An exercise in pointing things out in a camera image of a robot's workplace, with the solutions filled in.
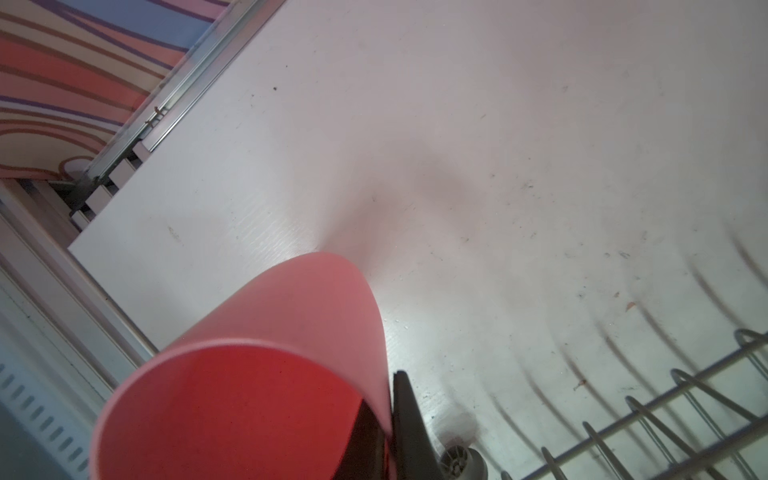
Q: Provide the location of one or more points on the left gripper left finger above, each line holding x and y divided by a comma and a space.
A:
365, 456

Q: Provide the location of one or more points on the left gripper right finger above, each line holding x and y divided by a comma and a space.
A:
413, 453

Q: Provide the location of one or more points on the pink plastic cup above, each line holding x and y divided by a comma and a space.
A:
269, 385

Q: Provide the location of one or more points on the grey wire dish rack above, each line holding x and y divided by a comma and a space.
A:
542, 407

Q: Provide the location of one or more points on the aluminium frame rails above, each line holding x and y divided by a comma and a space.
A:
88, 90

